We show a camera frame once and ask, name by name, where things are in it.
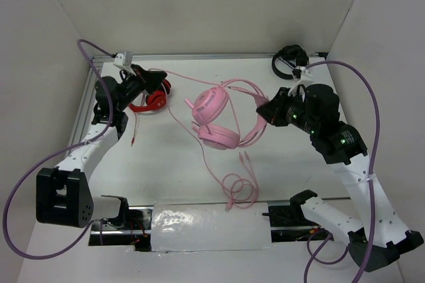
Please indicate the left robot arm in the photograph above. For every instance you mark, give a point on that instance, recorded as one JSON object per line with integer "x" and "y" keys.
{"x": 63, "y": 195}

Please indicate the red headphones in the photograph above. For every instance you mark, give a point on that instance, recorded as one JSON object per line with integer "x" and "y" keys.
{"x": 155, "y": 101}

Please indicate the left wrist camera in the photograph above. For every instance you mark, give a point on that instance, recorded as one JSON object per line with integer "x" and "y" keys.
{"x": 123, "y": 59}

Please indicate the white taped sheet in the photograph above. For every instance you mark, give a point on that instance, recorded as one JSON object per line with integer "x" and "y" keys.
{"x": 209, "y": 227}

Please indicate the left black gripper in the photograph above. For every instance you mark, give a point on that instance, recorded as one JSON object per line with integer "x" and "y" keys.
{"x": 149, "y": 81}

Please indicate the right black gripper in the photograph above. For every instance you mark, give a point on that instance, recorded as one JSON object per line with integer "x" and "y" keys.
{"x": 272, "y": 111}

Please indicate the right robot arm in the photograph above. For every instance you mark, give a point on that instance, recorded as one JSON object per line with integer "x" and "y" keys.
{"x": 378, "y": 234}

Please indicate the black headphones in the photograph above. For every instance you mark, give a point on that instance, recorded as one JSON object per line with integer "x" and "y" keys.
{"x": 294, "y": 57}

